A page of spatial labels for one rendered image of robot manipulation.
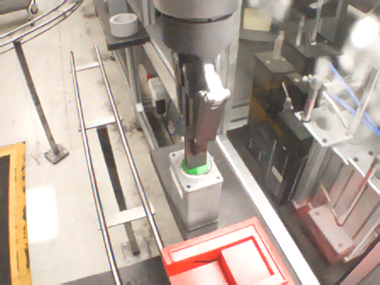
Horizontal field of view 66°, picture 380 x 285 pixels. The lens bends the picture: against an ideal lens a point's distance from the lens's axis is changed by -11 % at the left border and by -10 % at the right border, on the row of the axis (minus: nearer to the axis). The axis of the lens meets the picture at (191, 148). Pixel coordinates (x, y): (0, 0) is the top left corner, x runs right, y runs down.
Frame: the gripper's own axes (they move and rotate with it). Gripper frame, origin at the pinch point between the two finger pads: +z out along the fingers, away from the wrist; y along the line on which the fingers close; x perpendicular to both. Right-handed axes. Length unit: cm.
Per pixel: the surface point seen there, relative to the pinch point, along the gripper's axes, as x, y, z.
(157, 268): 8.4, 1.8, 38.7
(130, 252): 15, 43, 105
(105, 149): 12, 41, 36
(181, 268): 6.4, -10.8, 13.1
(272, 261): -5.8, -16.0, 10.2
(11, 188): 73, 103, 105
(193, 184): 1.5, -3.1, 4.0
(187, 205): 2.7, -3.7, 8.0
